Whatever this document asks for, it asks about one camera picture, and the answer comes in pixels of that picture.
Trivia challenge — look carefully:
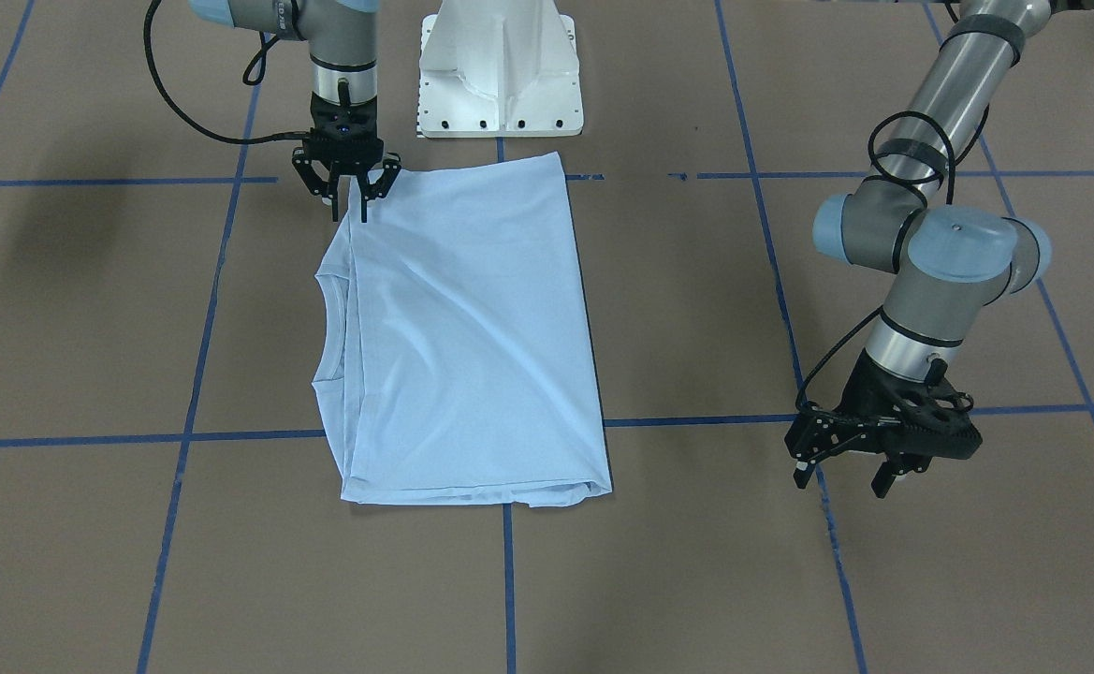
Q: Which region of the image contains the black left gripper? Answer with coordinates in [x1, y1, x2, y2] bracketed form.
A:
[783, 355, 930, 499]

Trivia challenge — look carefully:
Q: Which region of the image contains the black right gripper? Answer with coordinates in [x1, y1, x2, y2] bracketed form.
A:
[291, 94, 401, 223]

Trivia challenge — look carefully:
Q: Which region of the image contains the light blue t-shirt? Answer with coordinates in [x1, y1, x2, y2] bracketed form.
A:
[312, 153, 612, 507]

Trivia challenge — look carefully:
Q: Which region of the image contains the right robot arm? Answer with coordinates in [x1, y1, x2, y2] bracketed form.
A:
[190, 1, 401, 219]

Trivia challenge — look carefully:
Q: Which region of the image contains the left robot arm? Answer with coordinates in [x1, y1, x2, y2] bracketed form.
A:
[783, 1, 1094, 498]

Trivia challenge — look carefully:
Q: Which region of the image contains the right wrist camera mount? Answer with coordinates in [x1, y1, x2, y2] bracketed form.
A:
[304, 95, 384, 163]

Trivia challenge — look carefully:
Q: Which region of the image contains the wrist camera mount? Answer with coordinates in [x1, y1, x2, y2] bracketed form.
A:
[304, 95, 384, 163]
[876, 372, 984, 462]

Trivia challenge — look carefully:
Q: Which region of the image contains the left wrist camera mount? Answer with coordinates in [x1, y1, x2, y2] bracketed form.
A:
[876, 372, 984, 462]

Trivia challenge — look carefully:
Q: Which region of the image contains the white pedestal column with base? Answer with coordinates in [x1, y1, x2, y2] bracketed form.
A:
[416, 1, 585, 139]

